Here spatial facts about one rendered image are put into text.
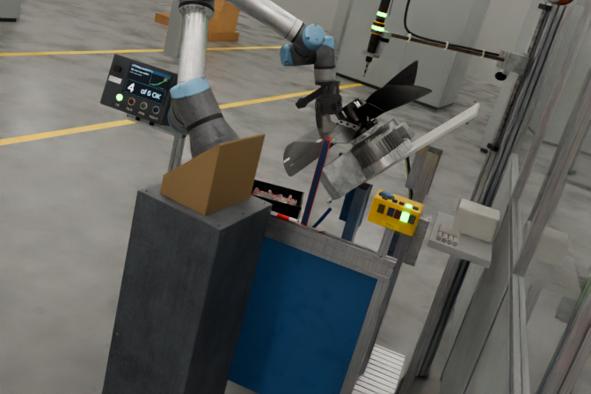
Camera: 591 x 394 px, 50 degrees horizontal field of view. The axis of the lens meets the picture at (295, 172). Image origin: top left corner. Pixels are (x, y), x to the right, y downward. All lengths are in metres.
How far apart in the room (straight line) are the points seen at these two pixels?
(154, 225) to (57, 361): 1.08
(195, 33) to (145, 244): 0.69
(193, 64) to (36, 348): 1.42
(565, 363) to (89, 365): 2.02
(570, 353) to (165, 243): 1.14
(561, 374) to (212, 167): 1.02
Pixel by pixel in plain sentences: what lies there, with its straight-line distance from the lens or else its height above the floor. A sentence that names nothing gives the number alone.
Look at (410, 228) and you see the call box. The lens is 2.12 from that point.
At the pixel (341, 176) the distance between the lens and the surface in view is 2.45.
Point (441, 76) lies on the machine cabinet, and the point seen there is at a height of 0.51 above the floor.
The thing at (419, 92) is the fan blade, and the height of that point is 1.38.
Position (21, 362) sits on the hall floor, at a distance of 2.82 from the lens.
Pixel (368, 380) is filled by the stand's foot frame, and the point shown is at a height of 0.08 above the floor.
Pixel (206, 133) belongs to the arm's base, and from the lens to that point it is 1.84.
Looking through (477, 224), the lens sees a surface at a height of 0.92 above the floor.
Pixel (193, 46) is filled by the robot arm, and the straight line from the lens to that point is 2.08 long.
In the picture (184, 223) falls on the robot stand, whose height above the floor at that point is 0.97.
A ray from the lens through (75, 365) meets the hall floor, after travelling 2.82.
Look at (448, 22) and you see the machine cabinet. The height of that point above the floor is 1.27.
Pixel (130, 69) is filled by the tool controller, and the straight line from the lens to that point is 2.36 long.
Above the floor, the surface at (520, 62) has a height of 1.56.
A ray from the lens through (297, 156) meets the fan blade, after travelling 2.62.
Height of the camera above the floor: 1.77
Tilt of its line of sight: 19 degrees down
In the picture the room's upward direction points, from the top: 15 degrees clockwise
